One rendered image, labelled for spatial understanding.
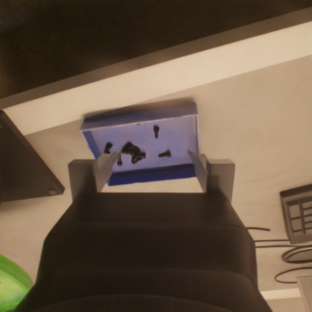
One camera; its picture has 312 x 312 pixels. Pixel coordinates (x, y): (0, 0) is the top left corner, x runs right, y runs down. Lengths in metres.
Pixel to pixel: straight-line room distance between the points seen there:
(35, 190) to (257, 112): 0.33
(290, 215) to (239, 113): 0.22
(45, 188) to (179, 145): 0.21
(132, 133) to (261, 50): 0.16
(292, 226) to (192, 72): 0.32
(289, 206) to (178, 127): 0.23
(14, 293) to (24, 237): 0.28
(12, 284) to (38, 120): 0.17
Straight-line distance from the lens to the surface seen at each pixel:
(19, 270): 0.28
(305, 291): 0.61
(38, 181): 0.36
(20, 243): 0.61
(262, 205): 0.42
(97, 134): 0.28
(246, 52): 0.24
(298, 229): 0.46
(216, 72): 0.24
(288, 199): 0.40
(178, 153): 0.29
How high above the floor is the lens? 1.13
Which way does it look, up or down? 47 degrees down
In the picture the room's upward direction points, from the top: 179 degrees counter-clockwise
